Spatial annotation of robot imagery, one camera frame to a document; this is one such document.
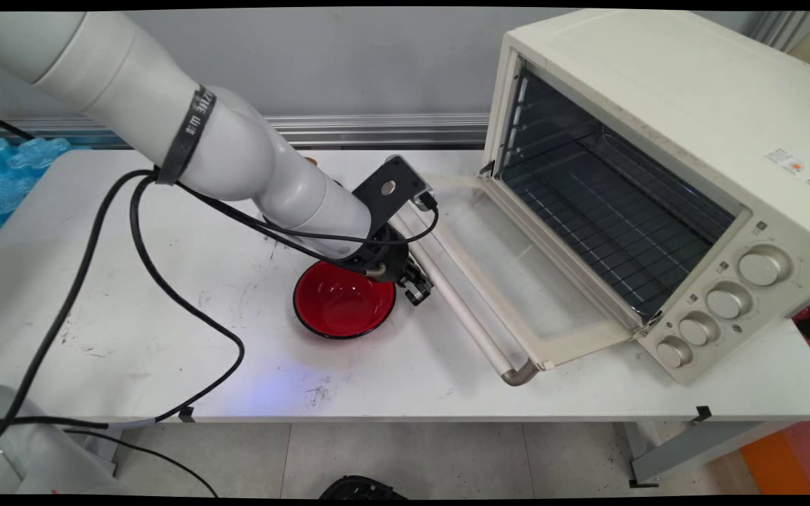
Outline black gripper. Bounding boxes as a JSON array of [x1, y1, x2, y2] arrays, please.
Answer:
[[338, 239, 435, 306]]

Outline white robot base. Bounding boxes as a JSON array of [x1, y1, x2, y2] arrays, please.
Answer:
[[0, 385, 124, 496]]

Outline red bowl black rim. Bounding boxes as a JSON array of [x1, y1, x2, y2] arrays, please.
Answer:
[[293, 260, 397, 340]]

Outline glass oven door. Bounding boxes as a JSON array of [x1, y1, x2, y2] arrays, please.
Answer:
[[387, 172, 648, 386]]

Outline black object on floor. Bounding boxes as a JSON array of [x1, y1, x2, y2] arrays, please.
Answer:
[[319, 475, 409, 500]]

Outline smallest cream oven knob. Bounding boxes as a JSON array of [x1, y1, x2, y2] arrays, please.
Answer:
[[656, 337, 693, 370]]

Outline medium cream oven knob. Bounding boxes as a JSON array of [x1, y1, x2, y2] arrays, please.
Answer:
[[679, 313, 721, 346]]

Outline large cream oven knob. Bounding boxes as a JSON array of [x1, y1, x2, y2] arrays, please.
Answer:
[[706, 283, 752, 320]]

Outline cream toaster oven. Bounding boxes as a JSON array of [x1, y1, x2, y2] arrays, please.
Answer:
[[482, 8, 810, 385]]

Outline grey table leg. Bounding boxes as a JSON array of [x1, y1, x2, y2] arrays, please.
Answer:
[[629, 420, 799, 487]]

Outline largest cream oven knob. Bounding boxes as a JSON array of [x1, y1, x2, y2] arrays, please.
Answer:
[[738, 246, 792, 287]]

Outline white label sticker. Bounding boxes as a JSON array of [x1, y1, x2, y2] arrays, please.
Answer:
[[762, 148, 808, 176]]

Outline blue bubble wrap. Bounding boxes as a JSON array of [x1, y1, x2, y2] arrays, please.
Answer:
[[0, 137, 72, 255]]

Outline cream oven door handle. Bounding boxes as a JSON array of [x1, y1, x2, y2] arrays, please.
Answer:
[[390, 211, 541, 387]]

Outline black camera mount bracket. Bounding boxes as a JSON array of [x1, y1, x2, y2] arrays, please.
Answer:
[[351, 155, 434, 243]]

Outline aluminium wall rail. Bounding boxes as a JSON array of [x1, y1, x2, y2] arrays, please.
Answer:
[[0, 114, 491, 150]]

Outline thick black cable white tape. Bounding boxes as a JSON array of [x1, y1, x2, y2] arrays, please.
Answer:
[[0, 176, 246, 431]]

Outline wire oven rack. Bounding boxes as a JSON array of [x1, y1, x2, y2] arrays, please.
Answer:
[[500, 130, 736, 320]]

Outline black velcro strap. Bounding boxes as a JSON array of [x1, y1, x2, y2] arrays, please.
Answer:
[[155, 84, 217, 186]]

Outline black floor cable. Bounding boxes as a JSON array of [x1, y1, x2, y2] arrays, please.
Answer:
[[60, 429, 220, 498]]

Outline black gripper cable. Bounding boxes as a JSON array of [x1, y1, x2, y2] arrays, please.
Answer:
[[0, 169, 158, 455]]

